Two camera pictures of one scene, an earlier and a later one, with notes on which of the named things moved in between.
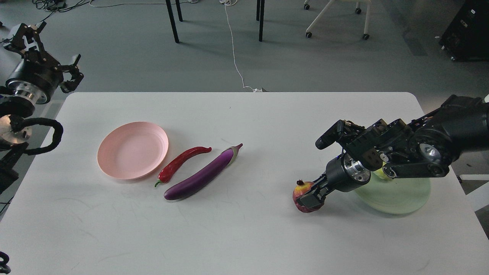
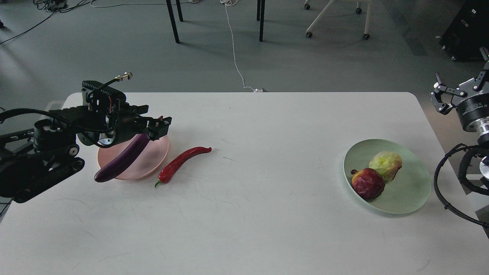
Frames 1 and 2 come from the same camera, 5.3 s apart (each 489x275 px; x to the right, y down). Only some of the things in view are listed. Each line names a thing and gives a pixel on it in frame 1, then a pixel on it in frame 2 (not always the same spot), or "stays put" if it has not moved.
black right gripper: [345, 173] -> [473, 114]
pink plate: [132, 150] stays put
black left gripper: [40, 74] -> [105, 125]
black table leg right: [260, 15] stays put
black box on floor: [467, 39] stays put
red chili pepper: [169, 171] stays put
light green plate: [397, 196] stays put
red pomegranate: [301, 187] -> [368, 183]
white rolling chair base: [308, 33] stays put
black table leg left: [172, 20] stays put
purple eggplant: [196, 182] -> [123, 159]
